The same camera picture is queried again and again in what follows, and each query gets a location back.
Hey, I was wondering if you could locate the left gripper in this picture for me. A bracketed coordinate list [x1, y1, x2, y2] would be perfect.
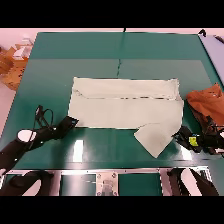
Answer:
[53, 115, 80, 139]

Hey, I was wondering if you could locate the orange garment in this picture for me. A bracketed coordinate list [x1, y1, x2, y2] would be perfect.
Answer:
[185, 83, 224, 129]

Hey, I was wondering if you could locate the silver frame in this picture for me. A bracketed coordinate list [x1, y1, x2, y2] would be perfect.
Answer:
[3, 166, 214, 197]

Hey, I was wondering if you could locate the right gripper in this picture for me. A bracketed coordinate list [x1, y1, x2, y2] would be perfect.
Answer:
[171, 125, 203, 154]

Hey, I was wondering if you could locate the pale green garment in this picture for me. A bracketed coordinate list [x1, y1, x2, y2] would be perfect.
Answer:
[67, 76, 185, 159]

